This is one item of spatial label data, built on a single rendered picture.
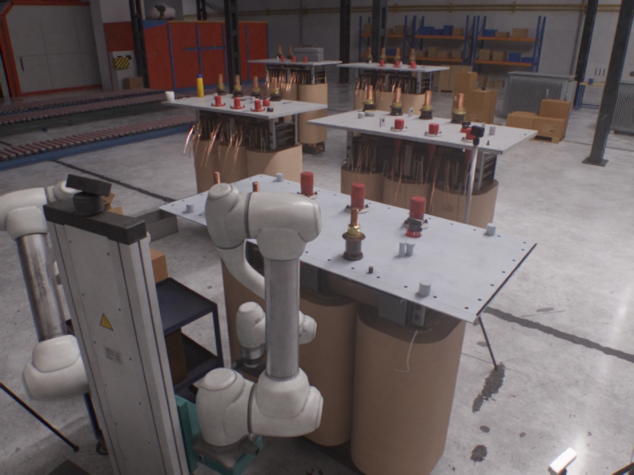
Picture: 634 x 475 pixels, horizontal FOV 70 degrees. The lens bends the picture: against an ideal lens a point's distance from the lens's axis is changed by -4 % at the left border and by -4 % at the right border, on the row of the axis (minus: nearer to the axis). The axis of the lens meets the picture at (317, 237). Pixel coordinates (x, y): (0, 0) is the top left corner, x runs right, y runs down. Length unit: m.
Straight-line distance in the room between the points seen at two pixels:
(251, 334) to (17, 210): 0.93
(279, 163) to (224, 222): 3.26
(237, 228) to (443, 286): 0.81
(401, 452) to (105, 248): 1.61
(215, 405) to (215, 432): 0.10
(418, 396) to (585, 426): 1.58
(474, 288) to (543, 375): 2.04
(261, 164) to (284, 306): 3.25
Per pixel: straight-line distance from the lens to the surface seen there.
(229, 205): 1.26
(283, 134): 4.65
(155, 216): 5.95
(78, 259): 1.40
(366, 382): 2.16
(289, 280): 1.31
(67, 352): 1.80
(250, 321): 1.68
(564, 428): 3.38
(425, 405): 2.14
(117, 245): 1.22
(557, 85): 13.75
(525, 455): 3.12
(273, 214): 1.24
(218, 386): 1.48
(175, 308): 2.56
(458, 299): 1.67
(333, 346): 2.23
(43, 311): 1.84
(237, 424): 1.52
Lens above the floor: 2.20
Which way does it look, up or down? 24 degrees down
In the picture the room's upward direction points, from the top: straight up
